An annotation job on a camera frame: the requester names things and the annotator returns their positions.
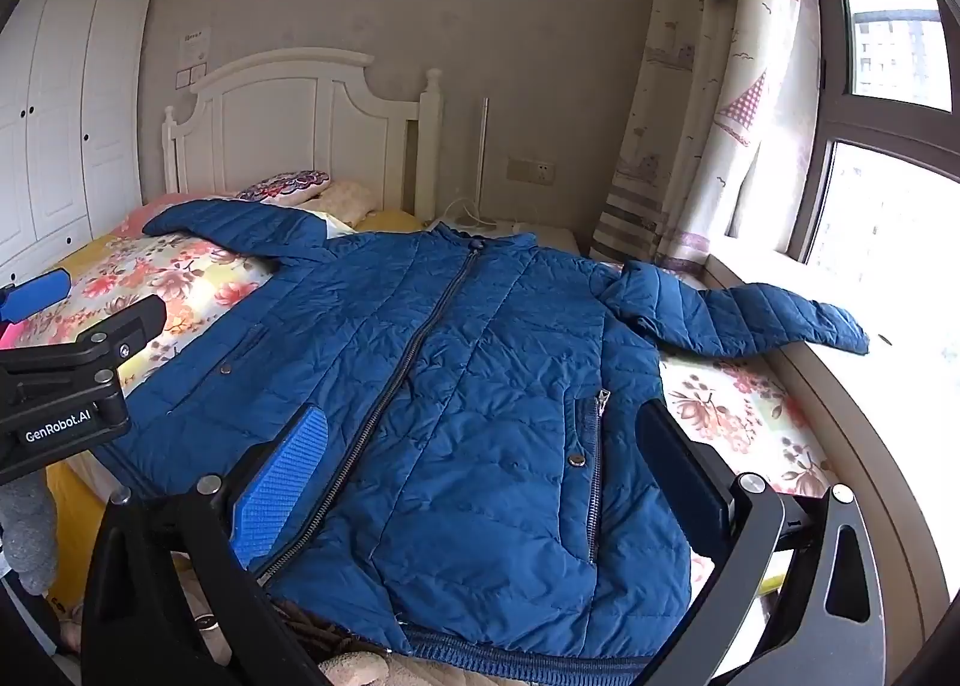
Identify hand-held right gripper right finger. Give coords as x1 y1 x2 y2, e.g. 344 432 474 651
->
634 399 890 686

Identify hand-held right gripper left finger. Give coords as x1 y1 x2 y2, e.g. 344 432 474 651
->
79 402 331 686

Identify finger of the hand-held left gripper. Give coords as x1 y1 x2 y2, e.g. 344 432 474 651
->
67 294 167 387
0 268 73 324

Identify blue quilted jacket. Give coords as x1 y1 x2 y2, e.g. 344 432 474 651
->
94 197 871 679

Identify person's left forearm grey sleeve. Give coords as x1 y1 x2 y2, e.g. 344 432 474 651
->
0 474 59 597

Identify floral blanket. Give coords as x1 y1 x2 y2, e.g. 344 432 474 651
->
46 228 835 582

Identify white wardrobe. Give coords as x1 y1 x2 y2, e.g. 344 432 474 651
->
0 0 160 282

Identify purple patterned pillow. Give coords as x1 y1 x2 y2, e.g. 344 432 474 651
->
236 168 332 207

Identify beige windowsill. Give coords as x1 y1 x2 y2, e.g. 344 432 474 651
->
705 254 960 657

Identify cream pillow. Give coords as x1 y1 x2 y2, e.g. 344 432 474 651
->
304 179 377 219

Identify white wooden headboard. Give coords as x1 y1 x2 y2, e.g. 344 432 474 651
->
161 48 445 222

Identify white nightstand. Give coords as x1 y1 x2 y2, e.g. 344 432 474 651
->
431 209 580 256

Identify white upright rod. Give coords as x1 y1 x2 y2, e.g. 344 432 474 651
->
474 97 493 222

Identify printed cream curtain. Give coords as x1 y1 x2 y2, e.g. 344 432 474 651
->
589 0 826 282

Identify white cable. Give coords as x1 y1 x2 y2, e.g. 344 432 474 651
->
441 197 497 227

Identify dark window frame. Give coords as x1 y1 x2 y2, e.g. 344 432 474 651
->
780 0 960 267

